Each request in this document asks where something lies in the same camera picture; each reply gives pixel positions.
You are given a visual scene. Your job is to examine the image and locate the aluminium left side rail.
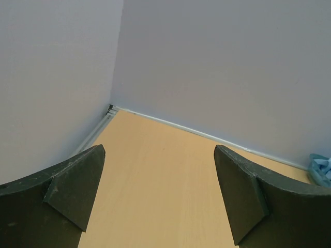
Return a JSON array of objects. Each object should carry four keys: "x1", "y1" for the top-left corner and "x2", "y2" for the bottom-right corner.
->
[{"x1": 71, "y1": 104, "x2": 119, "y2": 157}]

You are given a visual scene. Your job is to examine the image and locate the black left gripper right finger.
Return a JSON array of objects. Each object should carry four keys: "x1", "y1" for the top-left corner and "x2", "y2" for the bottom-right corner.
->
[{"x1": 214, "y1": 145, "x2": 330, "y2": 247}]

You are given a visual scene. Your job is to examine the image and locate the light blue shirt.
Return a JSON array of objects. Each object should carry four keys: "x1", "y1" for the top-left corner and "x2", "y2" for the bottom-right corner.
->
[{"x1": 315, "y1": 159, "x2": 330, "y2": 180}]

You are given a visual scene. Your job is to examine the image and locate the teal plastic bin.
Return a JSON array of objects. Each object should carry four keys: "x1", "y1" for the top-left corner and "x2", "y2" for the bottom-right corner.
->
[{"x1": 308, "y1": 153, "x2": 330, "y2": 188}]

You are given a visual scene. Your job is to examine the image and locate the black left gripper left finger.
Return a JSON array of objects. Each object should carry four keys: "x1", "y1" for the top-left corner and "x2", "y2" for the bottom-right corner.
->
[{"x1": 1, "y1": 145, "x2": 106, "y2": 247}]

